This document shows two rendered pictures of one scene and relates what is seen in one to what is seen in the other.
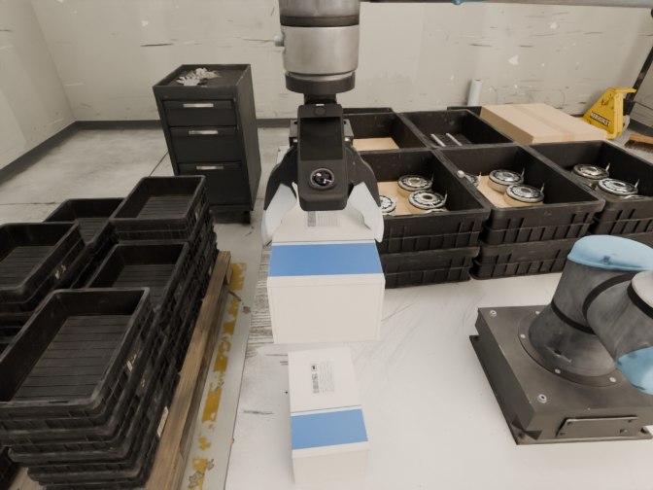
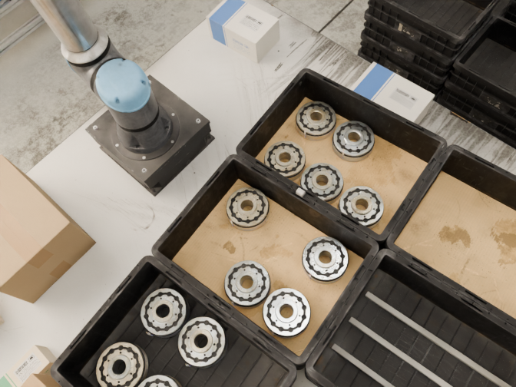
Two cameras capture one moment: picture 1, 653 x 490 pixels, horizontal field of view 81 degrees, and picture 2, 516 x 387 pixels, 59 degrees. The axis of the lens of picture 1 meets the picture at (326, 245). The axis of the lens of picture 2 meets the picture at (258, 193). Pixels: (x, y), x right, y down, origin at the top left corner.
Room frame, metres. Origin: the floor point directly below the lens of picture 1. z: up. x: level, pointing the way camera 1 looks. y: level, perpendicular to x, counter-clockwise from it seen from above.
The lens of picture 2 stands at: (1.25, -0.68, 1.85)
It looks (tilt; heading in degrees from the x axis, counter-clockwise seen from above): 65 degrees down; 144
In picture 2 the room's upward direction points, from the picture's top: 11 degrees counter-clockwise
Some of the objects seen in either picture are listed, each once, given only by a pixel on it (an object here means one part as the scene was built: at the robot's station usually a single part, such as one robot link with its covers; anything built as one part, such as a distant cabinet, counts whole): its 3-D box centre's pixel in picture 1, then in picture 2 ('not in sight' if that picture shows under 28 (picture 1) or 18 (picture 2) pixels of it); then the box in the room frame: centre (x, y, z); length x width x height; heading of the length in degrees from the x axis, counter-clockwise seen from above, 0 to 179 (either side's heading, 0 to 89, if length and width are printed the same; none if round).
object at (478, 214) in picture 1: (406, 182); (339, 148); (0.96, -0.22, 0.92); 0.40 x 0.30 x 0.02; 8
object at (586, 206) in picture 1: (508, 175); (262, 249); (1.00, -0.52, 0.92); 0.40 x 0.30 x 0.02; 8
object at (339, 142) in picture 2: (377, 202); (353, 138); (0.95, -0.14, 0.86); 0.10 x 0.10 x 0.01
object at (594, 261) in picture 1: (605, 279); (126, 92); (0.49, -0.47, 0.97); 0.13 x 0.12 x 0.14; 176
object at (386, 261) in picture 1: (399, 229); not in sight; (0.96, -0.22, 0.76); 0.40 x 0.30 x 0.12; 8
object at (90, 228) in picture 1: (91, 249); not in sight; (1.48, 1.12, 0.31); 0.40 x 0.30 x 0.34; 2
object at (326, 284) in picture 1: (323, 258); not in sight; (0.39, 0.00, 1.09); 0.20 x 0.12 x 0.09; 2
